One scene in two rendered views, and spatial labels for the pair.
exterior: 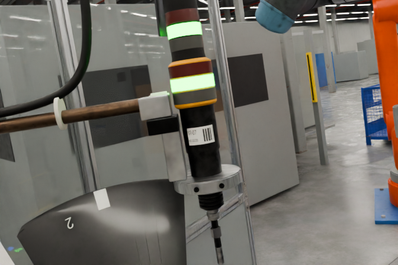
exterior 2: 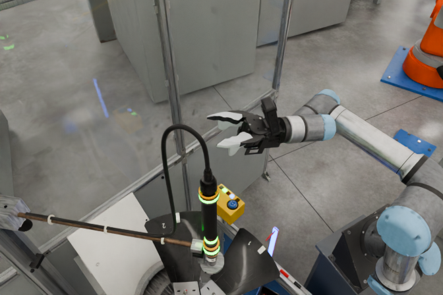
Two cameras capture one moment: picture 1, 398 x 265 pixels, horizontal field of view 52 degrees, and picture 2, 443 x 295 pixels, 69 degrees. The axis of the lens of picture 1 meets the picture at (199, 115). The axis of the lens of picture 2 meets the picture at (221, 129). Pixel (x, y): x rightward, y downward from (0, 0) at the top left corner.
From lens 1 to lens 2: 84 cm
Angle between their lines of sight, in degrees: 41
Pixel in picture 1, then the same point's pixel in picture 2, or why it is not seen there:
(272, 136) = not seen: outside the picture
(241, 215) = not seen: hidden behind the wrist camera
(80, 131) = (172, 90)
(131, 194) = (189, 218)
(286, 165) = (339, 5)
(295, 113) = not seen: outside the picture
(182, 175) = (202, 263)
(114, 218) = (180, 228)
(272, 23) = not seen: hidden behind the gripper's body
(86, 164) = (174, 107)
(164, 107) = (199, 252)
